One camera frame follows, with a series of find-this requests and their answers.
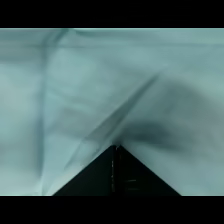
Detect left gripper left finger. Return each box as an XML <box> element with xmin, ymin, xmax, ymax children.
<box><xmin>52</xmin><ymin>144</ymin><xmax>118</xmax><ymax>197</ymax></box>

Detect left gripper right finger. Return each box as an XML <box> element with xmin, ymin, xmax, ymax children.
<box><xmin>116</xmin><ymin>144</ymin><xmax>183</xmax><ymax>197</ymax></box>

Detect light blue shirt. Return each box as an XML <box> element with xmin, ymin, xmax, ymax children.
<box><xmin>0</xmin><ymin>27</ymin><xmax>224</xmax><ymax>197</ymax></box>

